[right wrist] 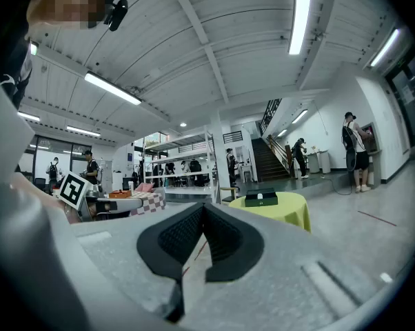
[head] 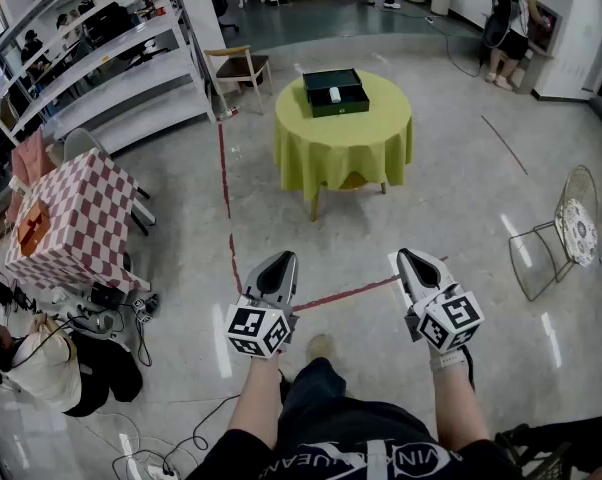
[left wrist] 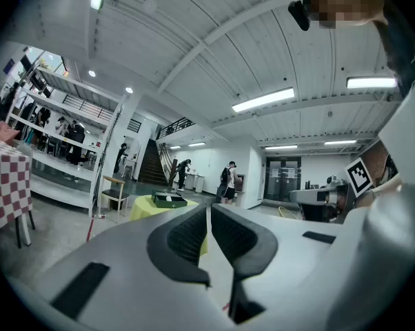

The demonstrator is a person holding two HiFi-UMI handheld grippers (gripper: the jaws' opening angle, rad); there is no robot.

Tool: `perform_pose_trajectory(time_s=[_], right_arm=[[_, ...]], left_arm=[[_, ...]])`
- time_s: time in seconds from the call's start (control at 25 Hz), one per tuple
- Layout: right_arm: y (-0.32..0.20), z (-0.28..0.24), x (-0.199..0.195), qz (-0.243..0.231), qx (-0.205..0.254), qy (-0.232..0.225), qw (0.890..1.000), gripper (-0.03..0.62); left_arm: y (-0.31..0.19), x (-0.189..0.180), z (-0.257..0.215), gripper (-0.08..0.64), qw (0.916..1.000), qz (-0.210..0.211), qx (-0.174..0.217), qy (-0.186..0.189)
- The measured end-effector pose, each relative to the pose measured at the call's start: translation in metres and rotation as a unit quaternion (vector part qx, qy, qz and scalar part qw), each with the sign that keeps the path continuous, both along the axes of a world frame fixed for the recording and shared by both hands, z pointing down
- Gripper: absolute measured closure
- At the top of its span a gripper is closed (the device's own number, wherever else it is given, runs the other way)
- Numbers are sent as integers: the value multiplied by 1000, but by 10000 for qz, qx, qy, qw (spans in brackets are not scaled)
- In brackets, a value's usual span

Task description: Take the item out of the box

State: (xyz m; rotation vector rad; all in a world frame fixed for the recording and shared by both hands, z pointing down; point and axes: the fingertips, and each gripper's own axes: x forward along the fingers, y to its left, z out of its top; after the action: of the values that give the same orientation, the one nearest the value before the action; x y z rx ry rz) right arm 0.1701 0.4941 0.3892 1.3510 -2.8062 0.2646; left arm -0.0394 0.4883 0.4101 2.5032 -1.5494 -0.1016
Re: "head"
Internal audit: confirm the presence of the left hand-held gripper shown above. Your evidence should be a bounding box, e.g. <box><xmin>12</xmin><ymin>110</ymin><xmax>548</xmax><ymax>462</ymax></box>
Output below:
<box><xmin>223</xmin><ymin>250</ymin><xmax>301</xmax><ymax>360</ymax></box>

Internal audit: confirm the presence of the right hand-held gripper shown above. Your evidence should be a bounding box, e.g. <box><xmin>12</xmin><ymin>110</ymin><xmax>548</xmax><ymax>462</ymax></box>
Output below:
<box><xmin>388</xmin><ymin>248</ymin><xmax>485</xmax><ymax>355</ymax></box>

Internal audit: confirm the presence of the dark green tray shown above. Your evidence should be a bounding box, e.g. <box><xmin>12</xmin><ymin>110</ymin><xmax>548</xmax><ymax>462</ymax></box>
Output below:
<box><xmin>302</xmin><ymin>67</ymin><xmax>371</xmax><ymax>120</ymax></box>

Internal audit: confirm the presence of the person's left forearm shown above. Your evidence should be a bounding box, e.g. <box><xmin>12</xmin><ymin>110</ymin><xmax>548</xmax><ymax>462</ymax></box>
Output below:
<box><xmin>227</xmin><ymin>353</ymin><xmax>283</xmax><ymax>450</ymax></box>

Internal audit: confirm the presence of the person's right forearm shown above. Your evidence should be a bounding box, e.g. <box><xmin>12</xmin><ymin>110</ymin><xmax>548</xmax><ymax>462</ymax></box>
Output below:
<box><xmin>429</xmin><ymin>350</ymin><xmax>493</xmax><ymax>453</ymax></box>

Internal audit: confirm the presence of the orange box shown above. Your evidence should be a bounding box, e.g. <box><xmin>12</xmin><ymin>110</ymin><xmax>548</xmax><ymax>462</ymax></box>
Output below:
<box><xmin>16</xmin><ymin>199</ymin><xmax>52</xmax><ymax>259</ymax></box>

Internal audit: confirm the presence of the person's beige shoe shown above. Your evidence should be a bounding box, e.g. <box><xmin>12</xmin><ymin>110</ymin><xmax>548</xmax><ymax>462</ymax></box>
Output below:
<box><xmin>305</xmin><ymin>334</ymin><xmax>335</xmax><ymax>369</ymax></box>

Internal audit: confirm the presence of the white wristband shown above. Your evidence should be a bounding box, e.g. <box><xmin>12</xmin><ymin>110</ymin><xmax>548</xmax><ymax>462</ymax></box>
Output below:
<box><xmin>429</xmin><ymin>350</ymin><xmax>468</xmax><ymax>375</ymax></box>

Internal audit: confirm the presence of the round wooden table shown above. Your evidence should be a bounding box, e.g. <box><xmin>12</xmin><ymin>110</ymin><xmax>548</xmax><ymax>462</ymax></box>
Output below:
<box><xmin>309</xmin><ymin>170</ymin><xmax>388</xmax><ymax>223</ymax></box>

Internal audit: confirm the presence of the person's dark trouser leg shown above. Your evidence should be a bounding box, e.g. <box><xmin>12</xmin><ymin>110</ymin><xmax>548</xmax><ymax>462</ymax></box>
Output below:
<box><xmin>279</xmin><ymin>356</ymin><xmax>435</xmax><ymax>442</ymax></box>

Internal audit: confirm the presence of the patterned seat cushion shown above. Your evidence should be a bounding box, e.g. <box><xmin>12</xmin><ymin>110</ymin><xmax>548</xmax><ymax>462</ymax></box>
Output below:
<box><xmin>554</xmin><ymin>197</ymin><xmax>600</xmax><ymax>269</ymax></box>

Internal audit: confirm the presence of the person's black printed t-shirt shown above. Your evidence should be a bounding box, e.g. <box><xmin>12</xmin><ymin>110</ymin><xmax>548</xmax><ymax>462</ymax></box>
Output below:
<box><xmin>185</xmin><ymin>400</ymin><xmax>525</xmax><ymax>480</ymax></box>

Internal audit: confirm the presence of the pile of gray equipment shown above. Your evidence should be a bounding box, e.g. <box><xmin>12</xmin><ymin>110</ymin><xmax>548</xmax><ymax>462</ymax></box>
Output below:
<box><xmin>49</xmin><ymin>281</ymin><xmax>161</xmax><ymax>350</ymax></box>

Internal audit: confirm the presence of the red checkered covered table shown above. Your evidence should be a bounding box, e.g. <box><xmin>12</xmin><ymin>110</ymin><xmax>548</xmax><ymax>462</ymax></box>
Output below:
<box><xmin>3</xmin><ymin>146</ymin><xmax>153</xmax><ymax>294</ymax></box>

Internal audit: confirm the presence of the white power strip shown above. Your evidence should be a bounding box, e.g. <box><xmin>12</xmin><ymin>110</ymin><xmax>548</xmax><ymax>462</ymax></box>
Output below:
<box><xmin>144</xmin><ymin>462</ymin><xmax>182</xmax><ymax>480</ymax></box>

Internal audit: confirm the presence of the wooden chair with dark seat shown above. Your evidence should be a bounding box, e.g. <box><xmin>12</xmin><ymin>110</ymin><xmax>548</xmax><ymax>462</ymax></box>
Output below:
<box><xmin>203</xmin><ymin>44</ymin><xmax>275</xmax><ymax>117</ymax></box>

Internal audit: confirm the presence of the white metal shelf rack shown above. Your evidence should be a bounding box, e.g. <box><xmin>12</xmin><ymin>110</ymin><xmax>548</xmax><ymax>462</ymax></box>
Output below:
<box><xmin>0</xmin><ymin>0</ymin><xmax>218</xmax><ymax>157</ymax></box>

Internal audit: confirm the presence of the pink cloth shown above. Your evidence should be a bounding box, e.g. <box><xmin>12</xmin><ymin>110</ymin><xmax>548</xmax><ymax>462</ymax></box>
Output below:
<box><xmin>9</xmin><ymin>127</ymin><xmax>58</xmax><ymax>189</ymax></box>

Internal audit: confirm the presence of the gray kiosk stand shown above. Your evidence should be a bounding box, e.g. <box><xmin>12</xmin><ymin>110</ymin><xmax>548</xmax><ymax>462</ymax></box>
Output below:
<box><xmin>512</xmin><ymin>1</ymin><xmax>565</xmax><ymax>95</ymax></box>

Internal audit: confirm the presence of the metal wire chair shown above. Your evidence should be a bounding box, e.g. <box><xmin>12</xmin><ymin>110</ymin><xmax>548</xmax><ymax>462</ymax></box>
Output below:
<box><xmin>508</xmin><ymin>163</ymin><xmax>602</xmax><ymax>303</ymax></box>

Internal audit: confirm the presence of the black floor cable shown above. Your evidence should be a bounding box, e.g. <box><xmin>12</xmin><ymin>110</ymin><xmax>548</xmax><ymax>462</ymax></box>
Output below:
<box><xmin>111</xmin><ymin>391</ymin><xmax>242</xmax><ymax>480</ymax></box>
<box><xmin>379</xmin><ymin>3</ymin><xmax>484</xmax><ymax>79</ymax></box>

